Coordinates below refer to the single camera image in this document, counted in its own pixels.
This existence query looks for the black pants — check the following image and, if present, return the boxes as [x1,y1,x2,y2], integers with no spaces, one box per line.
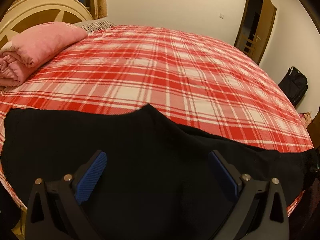
[1,105,319,239]

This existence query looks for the dark brown cabinet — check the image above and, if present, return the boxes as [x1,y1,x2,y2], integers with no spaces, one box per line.
[307,112,320,149]

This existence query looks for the red plaid bed sheet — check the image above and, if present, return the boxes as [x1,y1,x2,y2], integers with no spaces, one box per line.
[1,25,312,152]

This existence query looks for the pink folded quilt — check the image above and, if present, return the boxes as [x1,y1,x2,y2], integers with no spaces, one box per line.
[1,22,88,87]

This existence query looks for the striped grey pillow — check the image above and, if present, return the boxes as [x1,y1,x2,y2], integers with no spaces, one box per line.
[74,17,116,33]

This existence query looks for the brown wooden door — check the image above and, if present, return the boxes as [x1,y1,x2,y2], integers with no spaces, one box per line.
[234,0,277,64]

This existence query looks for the cream wooden headboard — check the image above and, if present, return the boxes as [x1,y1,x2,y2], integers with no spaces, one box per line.
[1,0,93,47]

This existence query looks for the black bag by wall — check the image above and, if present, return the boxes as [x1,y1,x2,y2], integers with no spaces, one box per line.
[278,66,308,107]

